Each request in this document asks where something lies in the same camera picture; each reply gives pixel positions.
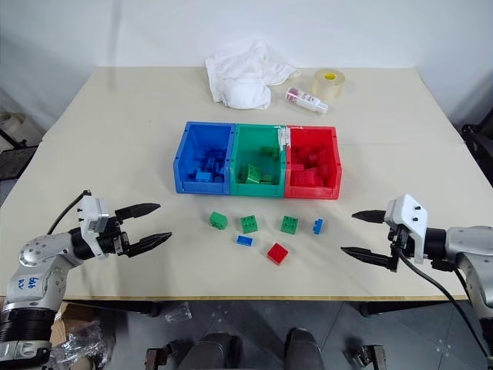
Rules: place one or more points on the brown cardboard box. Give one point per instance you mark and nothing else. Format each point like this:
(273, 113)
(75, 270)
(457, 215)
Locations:
(73, 312)

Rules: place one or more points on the red plastic bin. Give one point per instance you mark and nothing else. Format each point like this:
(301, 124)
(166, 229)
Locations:
(304, 138)

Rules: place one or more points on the blue toy brick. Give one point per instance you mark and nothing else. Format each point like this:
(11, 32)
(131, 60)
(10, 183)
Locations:
(204, 177)
(218, 177)
(245, 240)
(211, 160)
(318, 226)

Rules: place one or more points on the dark rounded shape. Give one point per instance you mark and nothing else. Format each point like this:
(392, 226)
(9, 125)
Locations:
(219, 352)
(303, 350)

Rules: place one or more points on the large green toy brick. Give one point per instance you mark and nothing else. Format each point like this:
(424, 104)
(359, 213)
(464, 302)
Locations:
(253, 173)

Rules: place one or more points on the black table bracket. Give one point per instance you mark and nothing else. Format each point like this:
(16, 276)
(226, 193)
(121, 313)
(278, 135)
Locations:
(404, 308)

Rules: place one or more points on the black mesh basket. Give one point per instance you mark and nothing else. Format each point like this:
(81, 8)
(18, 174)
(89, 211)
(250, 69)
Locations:
(15, 162)

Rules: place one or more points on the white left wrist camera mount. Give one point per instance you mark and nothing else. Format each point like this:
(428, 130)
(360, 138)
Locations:
(92, 216)

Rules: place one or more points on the clear tape roll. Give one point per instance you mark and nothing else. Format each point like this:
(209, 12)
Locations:
(328, 85)

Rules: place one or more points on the white tape strip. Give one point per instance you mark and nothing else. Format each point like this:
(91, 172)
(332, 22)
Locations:
(283, 136)

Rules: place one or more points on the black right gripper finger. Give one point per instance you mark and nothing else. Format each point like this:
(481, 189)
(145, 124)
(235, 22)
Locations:
(371, 216)
(366, 254)

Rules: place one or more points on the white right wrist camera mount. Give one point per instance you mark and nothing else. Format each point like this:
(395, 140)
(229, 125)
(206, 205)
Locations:
(408, 216)

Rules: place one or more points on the blue plastic bin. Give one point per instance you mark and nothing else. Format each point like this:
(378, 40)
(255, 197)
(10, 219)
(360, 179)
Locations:
(188, 154)

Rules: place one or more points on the large red toy brick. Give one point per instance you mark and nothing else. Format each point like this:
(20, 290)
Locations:
(308, 179)

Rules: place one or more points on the crumpled white cloth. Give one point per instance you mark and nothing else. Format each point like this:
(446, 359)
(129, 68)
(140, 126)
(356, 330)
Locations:
(246, 73)

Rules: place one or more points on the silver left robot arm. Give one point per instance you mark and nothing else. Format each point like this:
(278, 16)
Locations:
(38, 250)

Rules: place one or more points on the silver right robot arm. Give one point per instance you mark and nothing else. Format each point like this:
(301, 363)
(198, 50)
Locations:
(470, 241)

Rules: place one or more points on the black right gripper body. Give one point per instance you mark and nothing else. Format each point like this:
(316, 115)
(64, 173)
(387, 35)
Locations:
(397, 239)

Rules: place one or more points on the green plastic bin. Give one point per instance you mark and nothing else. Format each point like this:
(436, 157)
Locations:
(250, 142)

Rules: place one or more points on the small clear plastic bag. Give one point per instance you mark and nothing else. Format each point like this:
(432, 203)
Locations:
(179, 313)

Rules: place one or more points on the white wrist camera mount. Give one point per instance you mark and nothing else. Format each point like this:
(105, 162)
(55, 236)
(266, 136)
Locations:
(408, 216)
(92, 216)

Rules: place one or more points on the dark metal foot bracket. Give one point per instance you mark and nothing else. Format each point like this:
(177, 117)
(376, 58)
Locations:
(161, 356)
(367, 358)

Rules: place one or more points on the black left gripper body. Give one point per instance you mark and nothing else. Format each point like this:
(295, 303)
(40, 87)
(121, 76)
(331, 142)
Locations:
(113, 243)

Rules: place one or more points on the small clear spray bottle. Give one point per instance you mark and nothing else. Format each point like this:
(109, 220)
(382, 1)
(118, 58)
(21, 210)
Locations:
(304, 99)

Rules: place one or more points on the black equipment frame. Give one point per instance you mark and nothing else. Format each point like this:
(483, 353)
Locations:
(479, 146)

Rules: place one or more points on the large crumpled plastic bag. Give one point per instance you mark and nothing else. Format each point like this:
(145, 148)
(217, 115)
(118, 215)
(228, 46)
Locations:
(82, 343)

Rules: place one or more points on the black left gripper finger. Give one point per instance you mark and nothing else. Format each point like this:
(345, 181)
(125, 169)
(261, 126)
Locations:
(138, 210)
(150, 242)

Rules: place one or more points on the black stand with beige top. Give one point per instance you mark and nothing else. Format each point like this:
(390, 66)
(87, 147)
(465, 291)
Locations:
(9, 131)

